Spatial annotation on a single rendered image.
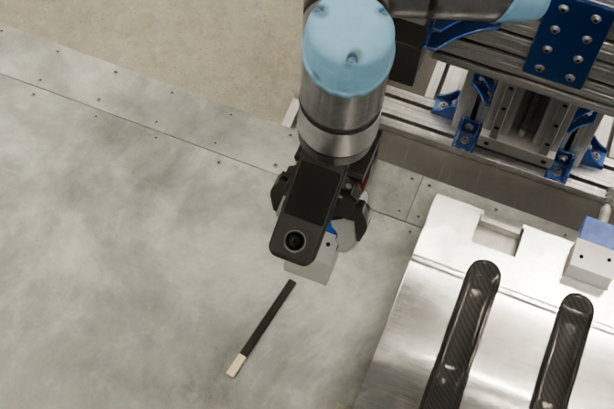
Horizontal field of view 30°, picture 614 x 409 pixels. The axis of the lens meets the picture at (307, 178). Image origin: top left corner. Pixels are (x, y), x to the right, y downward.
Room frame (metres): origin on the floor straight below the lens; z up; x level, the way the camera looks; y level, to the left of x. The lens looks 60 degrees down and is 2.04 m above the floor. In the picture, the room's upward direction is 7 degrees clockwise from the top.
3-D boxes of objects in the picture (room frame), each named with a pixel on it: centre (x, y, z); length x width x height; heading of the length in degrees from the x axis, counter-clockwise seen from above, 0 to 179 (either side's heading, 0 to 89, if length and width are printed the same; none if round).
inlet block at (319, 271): (0.59, -0.03, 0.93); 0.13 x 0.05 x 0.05; 165
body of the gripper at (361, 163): (0.58, -0.02, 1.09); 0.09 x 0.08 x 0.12; 164
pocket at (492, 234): (0.62, -0.22, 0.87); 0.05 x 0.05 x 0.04; 74
